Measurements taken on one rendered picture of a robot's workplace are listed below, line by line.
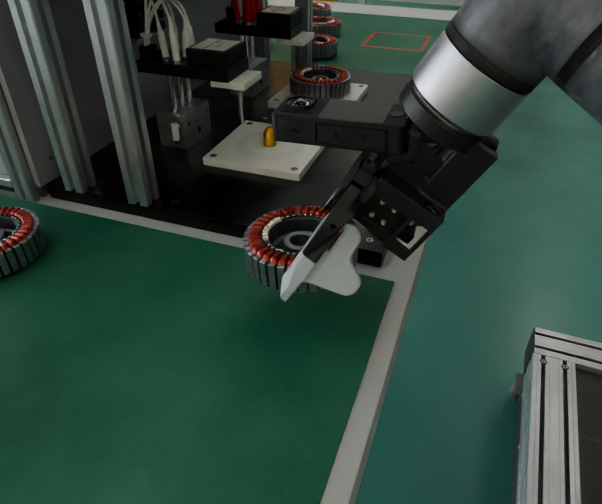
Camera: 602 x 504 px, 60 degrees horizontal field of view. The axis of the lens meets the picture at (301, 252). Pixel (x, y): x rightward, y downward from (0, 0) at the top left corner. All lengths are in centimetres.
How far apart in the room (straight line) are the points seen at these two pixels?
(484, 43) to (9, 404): 46
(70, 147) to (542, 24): 55
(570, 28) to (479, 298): 147
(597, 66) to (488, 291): 150
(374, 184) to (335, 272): 8
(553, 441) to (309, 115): 90
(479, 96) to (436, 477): 106
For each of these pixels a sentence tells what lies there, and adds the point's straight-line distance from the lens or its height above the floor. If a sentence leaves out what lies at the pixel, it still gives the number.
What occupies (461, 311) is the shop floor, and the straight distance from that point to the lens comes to 172.
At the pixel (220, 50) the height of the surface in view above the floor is 92.
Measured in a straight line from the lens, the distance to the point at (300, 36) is 99.
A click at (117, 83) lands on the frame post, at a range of 63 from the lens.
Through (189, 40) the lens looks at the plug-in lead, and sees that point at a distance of 83.
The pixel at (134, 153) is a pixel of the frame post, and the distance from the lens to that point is 66.
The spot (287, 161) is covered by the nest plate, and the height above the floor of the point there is 78.
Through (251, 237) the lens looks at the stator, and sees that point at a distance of 50.
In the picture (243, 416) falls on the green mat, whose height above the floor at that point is 75.
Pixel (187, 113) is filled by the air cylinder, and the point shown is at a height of 82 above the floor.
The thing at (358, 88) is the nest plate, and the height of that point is 78.
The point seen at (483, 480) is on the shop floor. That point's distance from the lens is 135.
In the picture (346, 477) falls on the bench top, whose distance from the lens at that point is 43.
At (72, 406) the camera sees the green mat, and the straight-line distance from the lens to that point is 50.
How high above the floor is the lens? 112
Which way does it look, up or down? 36 degrees down
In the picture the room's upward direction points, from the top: straight up
